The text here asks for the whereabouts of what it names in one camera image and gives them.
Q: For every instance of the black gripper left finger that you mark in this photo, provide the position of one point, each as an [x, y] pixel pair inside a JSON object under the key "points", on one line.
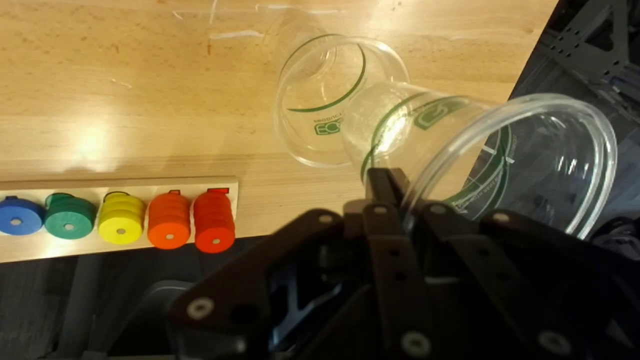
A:
{"points": [[386, 266]]}

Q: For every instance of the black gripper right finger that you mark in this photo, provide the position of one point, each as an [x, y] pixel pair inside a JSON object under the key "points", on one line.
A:
{"points": [[533, 286]]}

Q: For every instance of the clear plastic cup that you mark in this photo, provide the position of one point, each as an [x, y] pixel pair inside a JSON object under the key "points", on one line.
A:
{"points": [[426, 141], [320, 142], [566, 132]]}

